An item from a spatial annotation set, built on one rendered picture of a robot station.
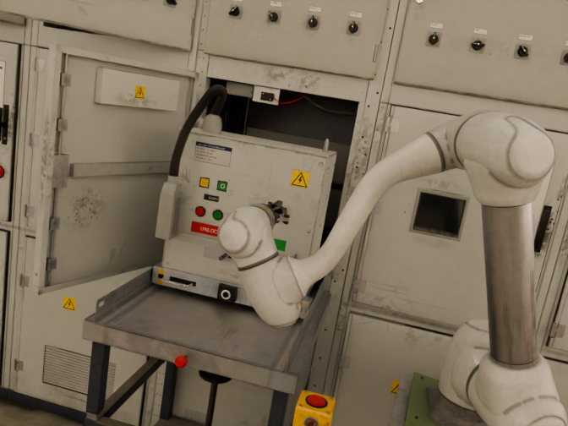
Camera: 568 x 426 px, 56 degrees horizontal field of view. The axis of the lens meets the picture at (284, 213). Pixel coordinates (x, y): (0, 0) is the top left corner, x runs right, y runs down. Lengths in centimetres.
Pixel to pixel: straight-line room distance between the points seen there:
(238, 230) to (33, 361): 171
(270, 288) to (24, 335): 165
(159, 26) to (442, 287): 138
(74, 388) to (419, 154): 191
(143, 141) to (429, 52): 103
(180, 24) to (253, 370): 125
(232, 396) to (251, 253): 124
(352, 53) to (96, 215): 103
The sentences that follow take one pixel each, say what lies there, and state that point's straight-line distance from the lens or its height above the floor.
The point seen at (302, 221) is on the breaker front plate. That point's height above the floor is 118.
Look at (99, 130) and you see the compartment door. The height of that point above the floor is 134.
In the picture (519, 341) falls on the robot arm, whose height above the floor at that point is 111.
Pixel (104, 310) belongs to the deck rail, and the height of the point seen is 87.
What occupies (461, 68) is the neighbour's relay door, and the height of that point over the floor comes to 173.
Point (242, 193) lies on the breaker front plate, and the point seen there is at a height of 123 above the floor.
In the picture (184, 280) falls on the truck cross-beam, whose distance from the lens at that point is 183.
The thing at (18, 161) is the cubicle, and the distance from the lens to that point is 251.
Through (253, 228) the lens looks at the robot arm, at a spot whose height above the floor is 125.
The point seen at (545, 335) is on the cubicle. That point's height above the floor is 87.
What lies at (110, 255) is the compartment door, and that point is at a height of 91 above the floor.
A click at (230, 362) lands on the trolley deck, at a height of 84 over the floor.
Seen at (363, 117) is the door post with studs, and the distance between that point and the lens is 196.
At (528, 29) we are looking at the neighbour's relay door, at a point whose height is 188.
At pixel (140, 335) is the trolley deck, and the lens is 156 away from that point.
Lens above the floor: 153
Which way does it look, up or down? 12 degrees down
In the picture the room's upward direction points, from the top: 9 degrees clockwise
